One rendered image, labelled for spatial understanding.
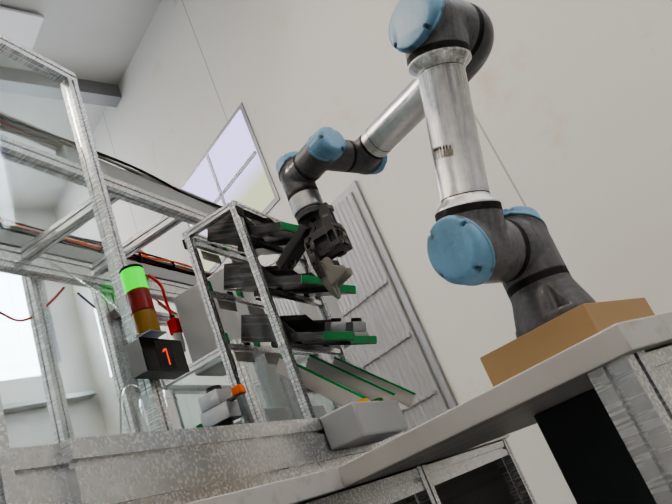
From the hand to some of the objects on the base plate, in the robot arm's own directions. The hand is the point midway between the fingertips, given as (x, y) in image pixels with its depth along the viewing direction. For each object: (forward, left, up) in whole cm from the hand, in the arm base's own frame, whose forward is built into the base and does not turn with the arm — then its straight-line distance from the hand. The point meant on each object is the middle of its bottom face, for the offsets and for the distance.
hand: (333, 294), depth 141 cm
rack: (+43, -12, -37) cm, 58 cm away
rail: (-13, +29, -37) cm, 49 cm away
